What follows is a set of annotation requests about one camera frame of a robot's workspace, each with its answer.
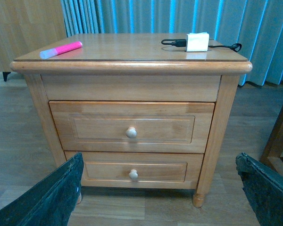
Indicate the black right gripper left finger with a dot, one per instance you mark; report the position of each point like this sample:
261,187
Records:
51,201

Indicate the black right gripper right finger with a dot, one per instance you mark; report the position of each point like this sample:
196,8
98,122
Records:
263,188

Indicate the wooden drawer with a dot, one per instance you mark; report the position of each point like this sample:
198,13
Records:
141,170
145,127

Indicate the pink marker with clear cap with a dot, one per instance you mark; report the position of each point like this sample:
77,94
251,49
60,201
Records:
46,54

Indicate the wooden nightstand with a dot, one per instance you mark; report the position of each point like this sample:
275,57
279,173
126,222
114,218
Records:
136,68

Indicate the grey pleated curtain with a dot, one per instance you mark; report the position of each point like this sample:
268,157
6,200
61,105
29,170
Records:
256,24

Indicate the white charger block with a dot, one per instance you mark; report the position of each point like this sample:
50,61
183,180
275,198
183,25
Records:
197,42

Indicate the wooden panel cabinet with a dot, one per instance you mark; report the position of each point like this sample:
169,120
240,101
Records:
27,25

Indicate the dark wooden furniture frame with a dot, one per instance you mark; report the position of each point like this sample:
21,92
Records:
271,155

